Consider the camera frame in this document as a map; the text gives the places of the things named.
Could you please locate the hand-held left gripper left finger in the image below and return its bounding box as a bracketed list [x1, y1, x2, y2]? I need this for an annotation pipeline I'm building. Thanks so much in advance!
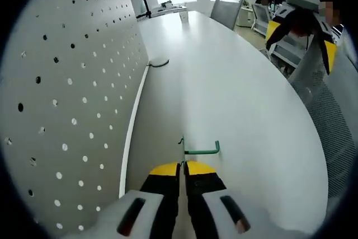
[96, 162, 181, 239]

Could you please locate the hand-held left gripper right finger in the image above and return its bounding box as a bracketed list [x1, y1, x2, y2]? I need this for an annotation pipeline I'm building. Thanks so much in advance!
[184, 160, 280, 239]

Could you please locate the grey office chair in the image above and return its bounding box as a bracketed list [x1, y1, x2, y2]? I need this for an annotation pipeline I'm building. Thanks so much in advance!
[209, 0, 246, 31]

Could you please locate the white perforated mounting plate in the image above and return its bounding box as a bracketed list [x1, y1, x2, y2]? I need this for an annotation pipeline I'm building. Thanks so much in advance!
[1, 0, 170, 236]

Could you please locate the white background desk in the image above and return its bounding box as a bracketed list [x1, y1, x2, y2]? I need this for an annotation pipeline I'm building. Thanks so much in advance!
[152, 1, 188, 17]

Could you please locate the white mesh office chair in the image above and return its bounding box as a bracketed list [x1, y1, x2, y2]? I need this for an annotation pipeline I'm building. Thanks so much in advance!
[288, 34, 358, 203]

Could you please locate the green hook assembly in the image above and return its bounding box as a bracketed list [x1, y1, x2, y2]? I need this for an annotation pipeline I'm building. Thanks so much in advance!
[178, 135, 222, 167]

